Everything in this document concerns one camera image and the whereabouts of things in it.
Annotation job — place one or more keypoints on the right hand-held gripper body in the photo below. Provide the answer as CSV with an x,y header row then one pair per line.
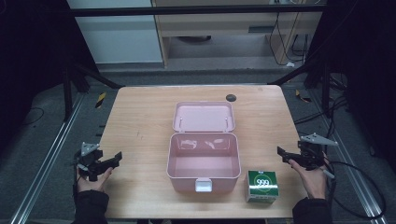
x,y
311,154

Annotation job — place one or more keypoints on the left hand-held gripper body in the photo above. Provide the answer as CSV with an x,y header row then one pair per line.
x,y
88,159

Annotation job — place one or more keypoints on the green and white medicine box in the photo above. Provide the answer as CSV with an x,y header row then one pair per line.
x,y
262,186

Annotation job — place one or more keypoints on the pink plastic storage box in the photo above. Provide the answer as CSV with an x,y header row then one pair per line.
x,y
204,152

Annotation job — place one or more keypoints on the person's left hand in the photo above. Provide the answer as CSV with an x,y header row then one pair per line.
x,y
93,183

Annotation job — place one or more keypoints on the person's right hand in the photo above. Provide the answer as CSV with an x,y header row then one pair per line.
x,y
311,180

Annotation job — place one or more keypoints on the black table grommet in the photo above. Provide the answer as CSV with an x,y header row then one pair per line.
x,y
231,98

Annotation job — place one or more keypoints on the white cabinet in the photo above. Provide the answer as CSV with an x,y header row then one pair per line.
x,y
116,34

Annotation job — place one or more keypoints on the wooden desk with shelf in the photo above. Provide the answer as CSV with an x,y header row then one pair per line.
x,y
236,28

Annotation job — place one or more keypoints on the aluminium rail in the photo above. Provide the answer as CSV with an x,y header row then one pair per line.
x,y
348,155
46,158

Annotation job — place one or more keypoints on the black metal frame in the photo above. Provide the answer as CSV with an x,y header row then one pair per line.
x,y
193,11

